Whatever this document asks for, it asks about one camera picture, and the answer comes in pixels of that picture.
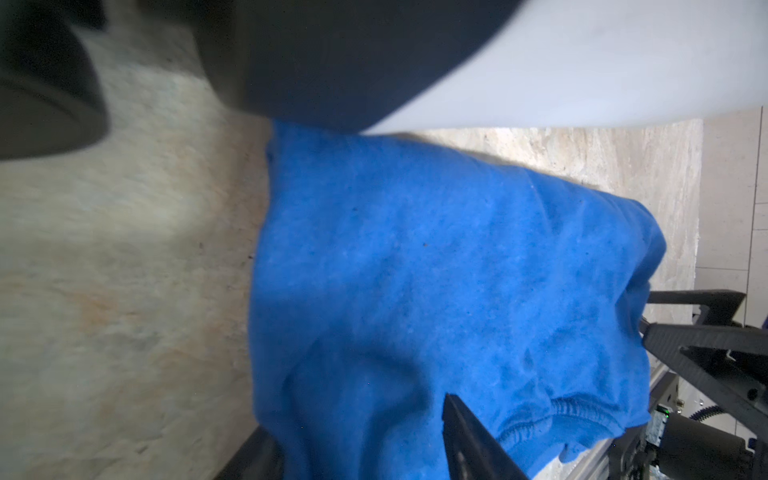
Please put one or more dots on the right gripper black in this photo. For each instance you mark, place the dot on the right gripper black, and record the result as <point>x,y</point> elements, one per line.
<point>724,360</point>

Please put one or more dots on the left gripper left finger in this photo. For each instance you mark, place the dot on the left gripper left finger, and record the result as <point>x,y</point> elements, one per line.
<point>260,457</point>

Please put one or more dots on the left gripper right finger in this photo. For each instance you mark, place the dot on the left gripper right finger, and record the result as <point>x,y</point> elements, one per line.
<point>472,452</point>

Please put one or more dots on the blue cloth garment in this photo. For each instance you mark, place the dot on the blue cloth garment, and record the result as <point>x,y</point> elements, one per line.
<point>390,273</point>

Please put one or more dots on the open black and white suitcase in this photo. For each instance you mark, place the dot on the open black and white suitcase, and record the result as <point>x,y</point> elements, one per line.
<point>384,67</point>

